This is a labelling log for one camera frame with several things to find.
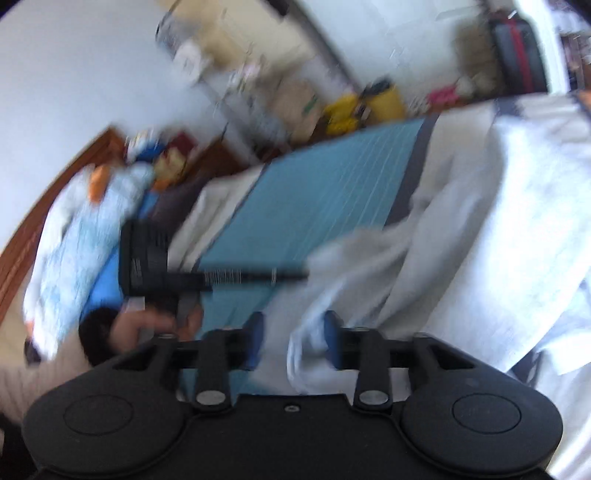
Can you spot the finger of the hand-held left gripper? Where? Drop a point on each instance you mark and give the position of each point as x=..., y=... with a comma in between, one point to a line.
x=258, y=276

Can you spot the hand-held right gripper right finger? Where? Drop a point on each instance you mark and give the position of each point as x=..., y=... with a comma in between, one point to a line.
x=331, y=339

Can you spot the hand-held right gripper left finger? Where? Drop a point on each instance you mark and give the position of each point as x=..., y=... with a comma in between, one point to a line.
x=255, y=339

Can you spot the white towel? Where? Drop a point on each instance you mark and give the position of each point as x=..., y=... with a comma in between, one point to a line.
x=485, y=230

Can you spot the person's left forearm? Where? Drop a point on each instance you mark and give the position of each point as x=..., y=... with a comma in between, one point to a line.
x=99, y=337

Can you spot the person's left hand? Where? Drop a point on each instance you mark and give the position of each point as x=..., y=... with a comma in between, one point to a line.
x=143, y=325

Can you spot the blue cloth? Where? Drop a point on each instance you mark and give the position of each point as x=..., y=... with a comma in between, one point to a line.
x=108, y=286

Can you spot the dark purple pillow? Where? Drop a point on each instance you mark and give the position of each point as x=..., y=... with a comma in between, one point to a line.
x=178, y=203

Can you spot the light blue printed quilt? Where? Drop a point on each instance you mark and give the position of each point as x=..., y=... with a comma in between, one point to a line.
x=74, y=249

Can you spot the orange plush toy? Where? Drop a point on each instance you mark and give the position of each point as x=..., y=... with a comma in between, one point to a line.
x=99, y=182

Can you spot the red and yellow plush toy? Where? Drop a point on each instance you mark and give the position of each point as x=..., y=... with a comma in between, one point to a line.
x=173, y=159

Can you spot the striped bed sheet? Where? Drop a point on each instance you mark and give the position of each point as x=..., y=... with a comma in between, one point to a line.
x=323, y=184

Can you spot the brown paper bag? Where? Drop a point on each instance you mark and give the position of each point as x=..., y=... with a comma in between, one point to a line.
x=298, y=106

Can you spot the yellow plastic bag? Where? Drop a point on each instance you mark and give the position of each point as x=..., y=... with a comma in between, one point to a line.
x=341, y=113

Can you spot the white-legged rolling table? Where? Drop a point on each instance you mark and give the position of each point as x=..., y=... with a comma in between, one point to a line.
x=217, y=69

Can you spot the pink slipper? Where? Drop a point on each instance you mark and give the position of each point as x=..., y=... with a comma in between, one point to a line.
x=448, y=94
x=435, y=99

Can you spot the white wardrobe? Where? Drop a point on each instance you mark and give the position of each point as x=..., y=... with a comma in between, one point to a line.
x=392, y=37

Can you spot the beige fuzzy slipper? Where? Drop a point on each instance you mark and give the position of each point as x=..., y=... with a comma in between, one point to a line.
x=467, y=86

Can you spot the black suitcase with red stripe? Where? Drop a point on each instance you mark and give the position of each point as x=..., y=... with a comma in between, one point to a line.
x=519, y=50

